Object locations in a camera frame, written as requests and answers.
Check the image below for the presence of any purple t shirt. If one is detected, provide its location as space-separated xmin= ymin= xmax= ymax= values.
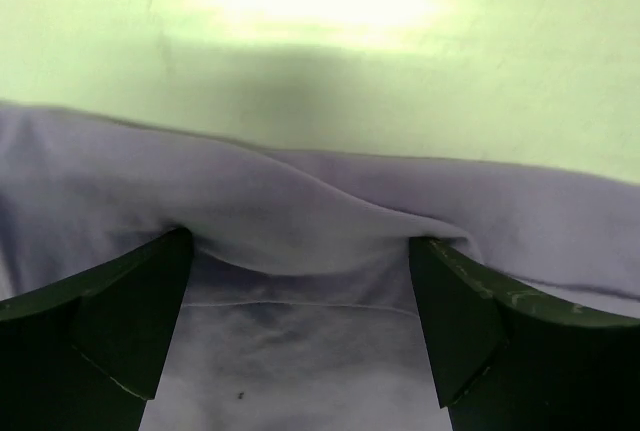
xmin=1 ymin=102 xmax=639 ymax=430

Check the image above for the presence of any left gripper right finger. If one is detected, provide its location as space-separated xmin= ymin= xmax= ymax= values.
xmin=409 ymin=237 xmax=639 ymax=431

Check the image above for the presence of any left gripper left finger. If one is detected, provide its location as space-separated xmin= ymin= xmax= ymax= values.
xmin=1 ymin=229 xmax=194 ymax=431

